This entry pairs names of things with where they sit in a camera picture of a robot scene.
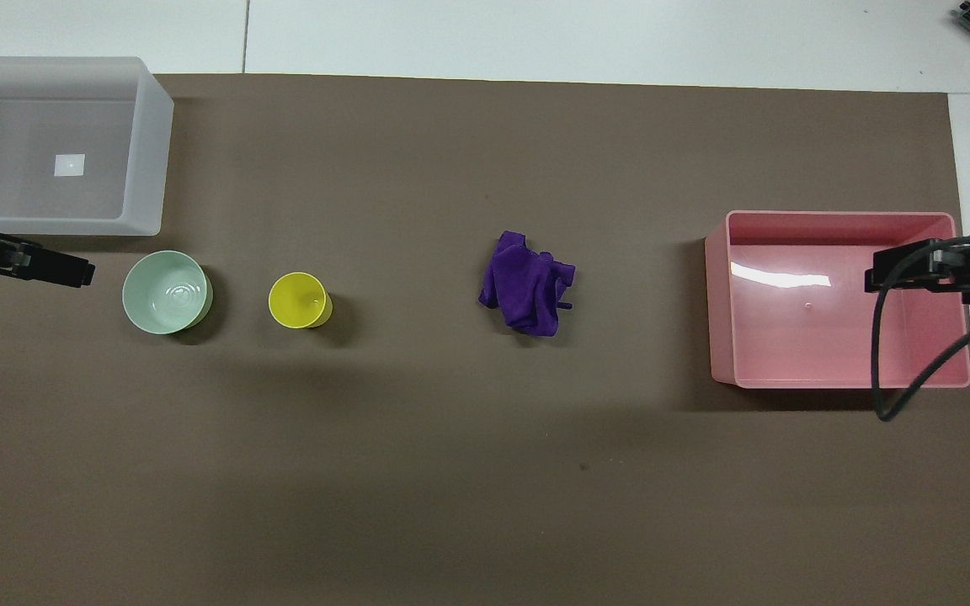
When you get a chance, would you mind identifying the translucent white plastic box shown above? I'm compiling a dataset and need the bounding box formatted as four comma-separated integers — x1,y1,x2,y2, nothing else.
0,56,175,237

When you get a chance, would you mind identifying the pink plastic box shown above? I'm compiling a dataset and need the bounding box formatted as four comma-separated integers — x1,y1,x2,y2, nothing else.
704,210,970,391

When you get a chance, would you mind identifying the pale green bowl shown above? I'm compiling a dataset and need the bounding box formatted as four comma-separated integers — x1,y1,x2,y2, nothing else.
121,250,214,336

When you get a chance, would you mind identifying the yellow cup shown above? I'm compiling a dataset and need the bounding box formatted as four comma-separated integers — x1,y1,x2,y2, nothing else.
268,271,334,330

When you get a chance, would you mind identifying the purple cloth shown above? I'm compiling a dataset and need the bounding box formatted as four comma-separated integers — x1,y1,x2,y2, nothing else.
477,231,577,338

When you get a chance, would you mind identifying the black cable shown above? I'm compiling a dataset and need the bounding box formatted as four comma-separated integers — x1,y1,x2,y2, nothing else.
870,237,970,423

